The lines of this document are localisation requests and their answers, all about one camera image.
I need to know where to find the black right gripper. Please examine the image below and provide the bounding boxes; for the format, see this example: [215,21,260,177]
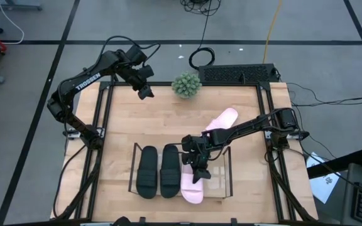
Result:
[180,134,212,185]

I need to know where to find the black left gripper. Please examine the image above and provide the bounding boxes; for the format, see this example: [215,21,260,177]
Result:
[126,64,155,100]

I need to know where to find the pink slide sandal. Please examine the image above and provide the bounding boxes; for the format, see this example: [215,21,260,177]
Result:
[180,163,204,205]
[204,107,239,132]

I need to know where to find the black slide sandal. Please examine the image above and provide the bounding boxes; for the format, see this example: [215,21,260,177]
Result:
[136,145,158,200]
[159,144,182,199]

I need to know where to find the green succulent plant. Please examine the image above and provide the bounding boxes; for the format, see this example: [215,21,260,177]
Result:
[171,72,202,99]

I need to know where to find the black keyboard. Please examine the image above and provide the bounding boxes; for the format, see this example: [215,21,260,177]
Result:
[198,63,281,84]

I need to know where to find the white paper sheet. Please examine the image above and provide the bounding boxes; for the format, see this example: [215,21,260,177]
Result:
[305,152,341,204]

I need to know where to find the black beam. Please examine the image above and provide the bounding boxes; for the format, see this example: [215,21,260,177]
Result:
[306,149,362,180]

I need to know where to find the grey floor platform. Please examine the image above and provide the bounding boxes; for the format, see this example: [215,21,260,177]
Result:
[0,0,43,12]

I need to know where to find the clear shelf with black frame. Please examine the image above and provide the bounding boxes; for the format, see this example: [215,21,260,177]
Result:
[128,142,234,198]

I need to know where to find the coiled black cable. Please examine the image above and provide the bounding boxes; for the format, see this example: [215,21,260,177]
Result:
[189,12,216,71]

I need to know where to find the black aluminium table frame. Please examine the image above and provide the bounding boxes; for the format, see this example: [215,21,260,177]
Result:
[50,70,319,225]

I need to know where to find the tangled black cables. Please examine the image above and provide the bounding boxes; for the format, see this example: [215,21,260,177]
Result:
[180,0,222,17]

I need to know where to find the yellow cable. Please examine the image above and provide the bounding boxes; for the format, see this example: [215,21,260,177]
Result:
[261,0,285,65]

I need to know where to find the thin black cable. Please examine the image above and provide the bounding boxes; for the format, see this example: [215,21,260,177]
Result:
[286,82,362,109]

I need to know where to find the white cable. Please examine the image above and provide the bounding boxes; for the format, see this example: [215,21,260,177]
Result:
[0,0,25,45]

